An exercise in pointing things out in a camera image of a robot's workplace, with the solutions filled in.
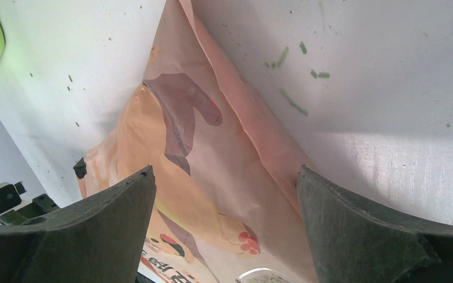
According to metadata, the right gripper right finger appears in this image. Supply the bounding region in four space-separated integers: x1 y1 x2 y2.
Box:
296 166 453 282

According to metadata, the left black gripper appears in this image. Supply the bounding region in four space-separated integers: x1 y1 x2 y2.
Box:
0 194 60 225

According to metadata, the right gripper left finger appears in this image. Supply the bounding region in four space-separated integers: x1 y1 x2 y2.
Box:
0 166 156 282

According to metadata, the pink cat litter bag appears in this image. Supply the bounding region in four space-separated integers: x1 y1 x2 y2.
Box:
78 1 317 282

